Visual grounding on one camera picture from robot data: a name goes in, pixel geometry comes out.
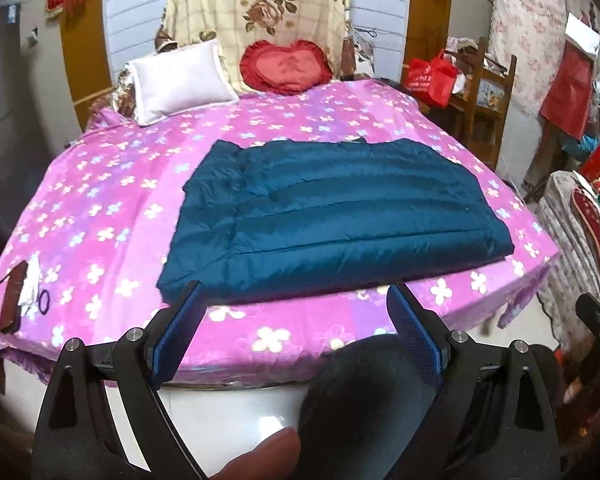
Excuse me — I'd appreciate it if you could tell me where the teal quilted down jacket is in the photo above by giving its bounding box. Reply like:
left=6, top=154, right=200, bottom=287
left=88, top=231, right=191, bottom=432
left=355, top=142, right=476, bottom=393
left=157, top=139, right=514, bottom=304

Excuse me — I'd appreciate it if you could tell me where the person's left hand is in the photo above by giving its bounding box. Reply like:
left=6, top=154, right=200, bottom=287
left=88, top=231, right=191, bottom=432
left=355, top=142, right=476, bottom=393
left=211, top=427, right=301, bottom=480

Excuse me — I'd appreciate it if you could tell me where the patterned folded blanket pile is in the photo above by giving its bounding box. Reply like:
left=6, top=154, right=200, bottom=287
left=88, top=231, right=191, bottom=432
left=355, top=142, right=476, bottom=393
left=536, top=171, right=600, bottom=361

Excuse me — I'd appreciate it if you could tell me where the red hanging apron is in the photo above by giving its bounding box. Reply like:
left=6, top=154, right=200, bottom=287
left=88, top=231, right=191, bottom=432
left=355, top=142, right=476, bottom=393
left=540, top=13, right=600, bottom=141

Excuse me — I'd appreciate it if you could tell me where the wooden chair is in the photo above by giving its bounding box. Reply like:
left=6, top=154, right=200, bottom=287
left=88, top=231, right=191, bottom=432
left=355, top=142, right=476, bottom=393
left=449, top=37, right=517, bottom=170

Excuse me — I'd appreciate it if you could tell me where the red shopping bag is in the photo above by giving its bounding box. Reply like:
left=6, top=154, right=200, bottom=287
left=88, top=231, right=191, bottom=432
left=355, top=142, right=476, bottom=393
left=403, top=50, right=458, bottom=108

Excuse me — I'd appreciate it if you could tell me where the grey cabinet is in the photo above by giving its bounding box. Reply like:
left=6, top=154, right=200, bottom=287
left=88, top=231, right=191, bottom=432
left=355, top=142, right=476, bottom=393
left=0, top=0, right=81, bottom=230

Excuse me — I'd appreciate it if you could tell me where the white pillow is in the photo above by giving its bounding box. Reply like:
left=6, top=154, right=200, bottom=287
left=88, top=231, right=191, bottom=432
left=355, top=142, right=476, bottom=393
left=128, top=39, right=238, bottom=127

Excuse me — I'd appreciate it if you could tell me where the red heart-shaped cushion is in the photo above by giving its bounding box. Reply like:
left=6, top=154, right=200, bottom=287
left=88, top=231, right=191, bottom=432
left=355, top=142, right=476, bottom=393
left=239, top=40, right=332, bottom=96

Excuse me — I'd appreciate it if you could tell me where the white slatted headboard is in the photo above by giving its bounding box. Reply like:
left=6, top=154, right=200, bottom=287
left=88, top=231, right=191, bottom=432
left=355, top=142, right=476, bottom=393
left=102, top=0, right=408, bottom=80

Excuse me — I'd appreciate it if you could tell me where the cream floral quilt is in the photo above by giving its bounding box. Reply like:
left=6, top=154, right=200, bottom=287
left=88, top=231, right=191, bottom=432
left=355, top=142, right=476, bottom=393
left=155, top=0, right=356, bottom=94

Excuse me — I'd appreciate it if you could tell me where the floral wall curtain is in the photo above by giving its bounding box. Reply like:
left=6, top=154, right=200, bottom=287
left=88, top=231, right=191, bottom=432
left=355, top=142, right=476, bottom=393
left=489, top=0, right=567, bottom=114

